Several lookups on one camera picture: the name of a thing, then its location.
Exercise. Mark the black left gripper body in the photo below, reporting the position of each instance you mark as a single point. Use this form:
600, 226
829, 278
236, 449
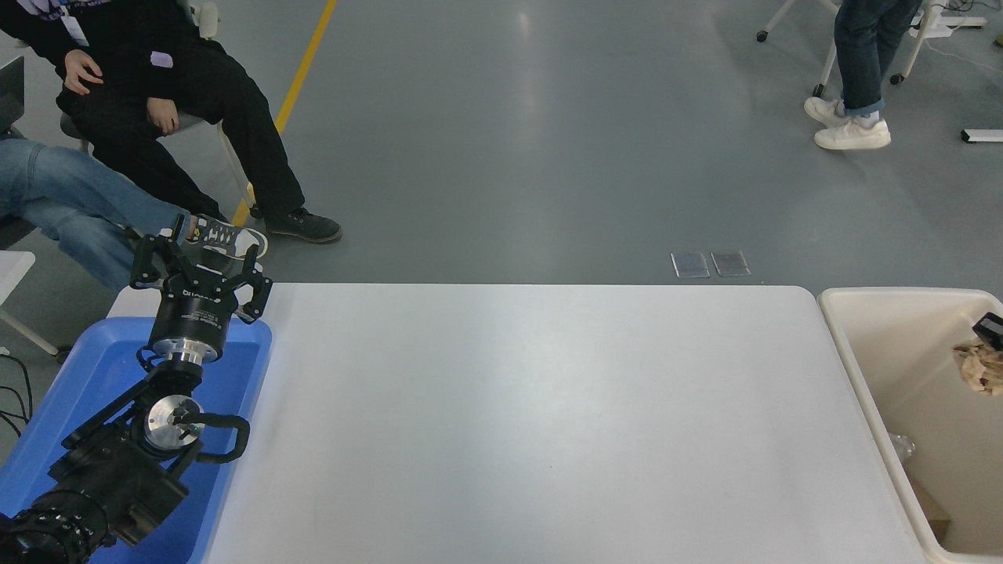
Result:
194, 313

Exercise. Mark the tan paper ball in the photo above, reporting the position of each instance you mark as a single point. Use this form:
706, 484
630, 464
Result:
983, 372

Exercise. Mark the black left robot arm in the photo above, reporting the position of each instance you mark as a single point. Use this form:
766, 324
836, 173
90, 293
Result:
117, 470

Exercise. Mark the person's left hand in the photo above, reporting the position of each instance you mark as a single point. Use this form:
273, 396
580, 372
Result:
164, 116

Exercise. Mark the person's right hand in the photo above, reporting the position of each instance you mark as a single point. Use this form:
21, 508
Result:
81, 70

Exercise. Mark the large pale bin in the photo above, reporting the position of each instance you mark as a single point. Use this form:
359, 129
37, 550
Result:
909, 352

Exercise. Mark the seated person in jeans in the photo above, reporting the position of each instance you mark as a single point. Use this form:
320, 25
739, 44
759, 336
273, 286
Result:
63, 196

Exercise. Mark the blue plastic tray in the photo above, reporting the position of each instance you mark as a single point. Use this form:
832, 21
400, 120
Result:
94, 368

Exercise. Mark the grey seat white-legged chair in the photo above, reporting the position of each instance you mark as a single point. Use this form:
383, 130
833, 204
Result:
192, 121

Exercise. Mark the clear plastic wrap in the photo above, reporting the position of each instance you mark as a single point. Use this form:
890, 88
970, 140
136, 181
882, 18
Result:
901, 446

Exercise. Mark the seated person in black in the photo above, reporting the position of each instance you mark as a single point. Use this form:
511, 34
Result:
211, 86

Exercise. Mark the white bar on floor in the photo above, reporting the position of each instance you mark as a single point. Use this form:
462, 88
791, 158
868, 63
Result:
983, 135

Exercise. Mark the metal floor socket plate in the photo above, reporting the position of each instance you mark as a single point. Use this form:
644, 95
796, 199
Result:
729, 264
689, 265

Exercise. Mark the standing person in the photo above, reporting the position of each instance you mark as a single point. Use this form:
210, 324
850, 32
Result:
866, 47

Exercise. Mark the white power strip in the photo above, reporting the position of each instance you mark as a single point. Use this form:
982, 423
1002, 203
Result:
960, 22

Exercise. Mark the white chair with casters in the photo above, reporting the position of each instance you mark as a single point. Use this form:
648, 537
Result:
761, 35

